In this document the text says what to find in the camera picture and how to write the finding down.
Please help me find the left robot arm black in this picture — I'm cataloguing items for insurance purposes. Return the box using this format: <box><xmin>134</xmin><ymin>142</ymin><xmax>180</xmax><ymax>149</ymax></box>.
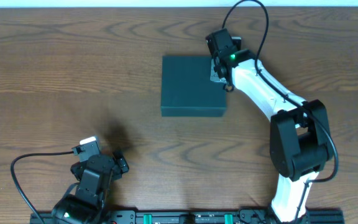
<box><xmin>52</xmin><ymin>151</ymin><xmax>129</xmax><ymax>223</ymax></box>

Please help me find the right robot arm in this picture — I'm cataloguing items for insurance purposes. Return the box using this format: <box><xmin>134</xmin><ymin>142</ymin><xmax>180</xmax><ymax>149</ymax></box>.
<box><xmin>211</xmin><ymin>49</ymin><xmax>339</xmax><ymax>223</ymax></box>

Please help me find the black gift box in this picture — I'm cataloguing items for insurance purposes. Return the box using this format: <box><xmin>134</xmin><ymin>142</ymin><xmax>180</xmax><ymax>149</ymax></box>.
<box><xmin>160</xmin><ymin>55</ymin><xmax>227</xmax><ymax>117</ymax></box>

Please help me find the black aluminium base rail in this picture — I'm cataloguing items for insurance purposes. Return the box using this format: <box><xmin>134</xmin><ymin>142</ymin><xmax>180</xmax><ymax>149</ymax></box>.
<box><xmin>29</xmin><ymin>208</ymin><xmax>344</xmax><ymax>224</ymax></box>

